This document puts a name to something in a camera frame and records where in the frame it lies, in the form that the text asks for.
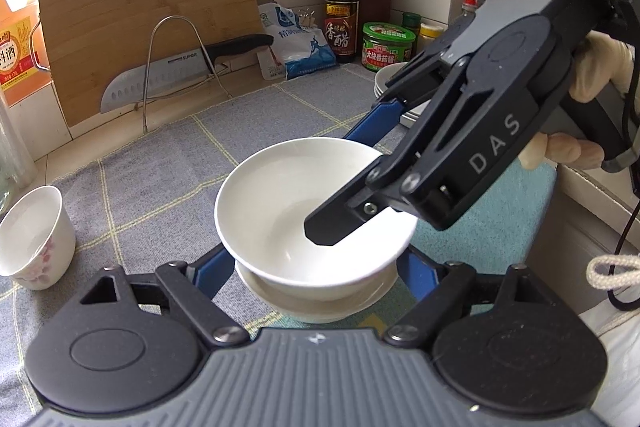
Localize plate with food stain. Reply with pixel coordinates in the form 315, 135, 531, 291
373, 62, 432, 128

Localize plain white front bowl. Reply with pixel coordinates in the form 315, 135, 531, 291
215, 138, 418, 288

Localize white bowl pink flowers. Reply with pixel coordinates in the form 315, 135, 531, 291
235, 262, 398, 324
0, 185, 76, 291

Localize santoku kitchen knife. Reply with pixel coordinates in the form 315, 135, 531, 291
100, 34, 273, 114

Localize gloved right hand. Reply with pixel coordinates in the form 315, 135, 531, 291
518, 31, 634, 170

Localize green lid sauce jar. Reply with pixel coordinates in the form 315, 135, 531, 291
361, 22, 416, 72

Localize clear bottle red cap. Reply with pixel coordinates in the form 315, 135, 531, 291
449, 0, 478, 32

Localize grey checked dish mat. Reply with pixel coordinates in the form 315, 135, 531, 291
1, 64, 556, 426

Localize yellow lid spice jar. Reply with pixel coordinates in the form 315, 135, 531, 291
416, 23, 447, 53

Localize green cap small jar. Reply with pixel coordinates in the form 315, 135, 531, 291
401, 12, 421, 44

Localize blue white salt bag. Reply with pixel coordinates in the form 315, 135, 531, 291
256, 0, 337, 80

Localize dark vinegar bottle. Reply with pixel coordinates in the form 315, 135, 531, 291
324, 0, 359, 63

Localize tall plastic wrap roll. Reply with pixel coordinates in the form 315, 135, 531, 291
0, 94, 37, 213

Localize bamboo cutting board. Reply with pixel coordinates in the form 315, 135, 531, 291
38, 0, 262, 126

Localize orange cooking wine jug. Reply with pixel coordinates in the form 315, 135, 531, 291
1, 0, 51, 106

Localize wire cutting board stand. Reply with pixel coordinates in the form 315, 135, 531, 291
141, 15, 232, 134

